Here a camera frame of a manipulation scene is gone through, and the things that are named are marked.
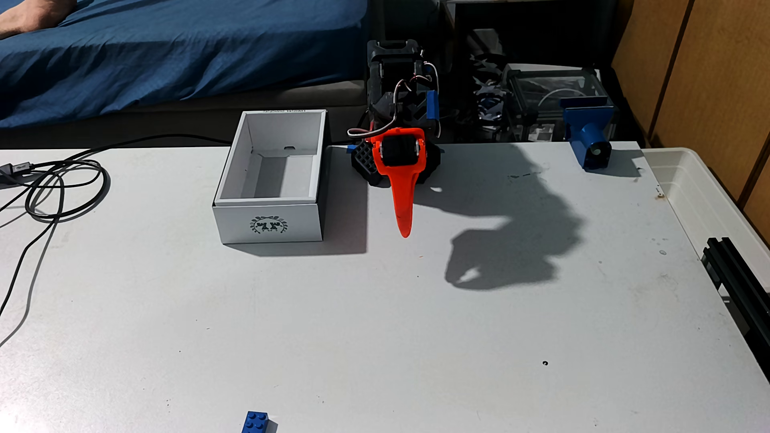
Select black aluminium extrusion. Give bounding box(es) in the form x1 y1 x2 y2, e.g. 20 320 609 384
701 237 770 381

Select black coiled cable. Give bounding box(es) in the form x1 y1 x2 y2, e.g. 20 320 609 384
0 134 233 350

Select blue printed clamp mount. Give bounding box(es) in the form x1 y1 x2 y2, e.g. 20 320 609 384
561 99 616 171

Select white plastic bin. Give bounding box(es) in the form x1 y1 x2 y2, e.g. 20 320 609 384
640 147 770 291

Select white cardboard box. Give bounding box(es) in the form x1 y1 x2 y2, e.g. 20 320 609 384
212 109 328 245

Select blue bed sheet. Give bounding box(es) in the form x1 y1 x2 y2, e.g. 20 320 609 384
0 0 369 130

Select person's foot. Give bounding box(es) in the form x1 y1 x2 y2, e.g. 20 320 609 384
0 0 78 40

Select wooden cabinet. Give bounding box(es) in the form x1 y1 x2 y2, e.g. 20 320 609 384
610 0 770 244

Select clear plastic enclosure box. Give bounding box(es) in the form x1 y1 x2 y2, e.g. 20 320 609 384
502 63 614 143

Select black usb connector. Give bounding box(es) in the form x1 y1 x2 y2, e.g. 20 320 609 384
0 161 34 185

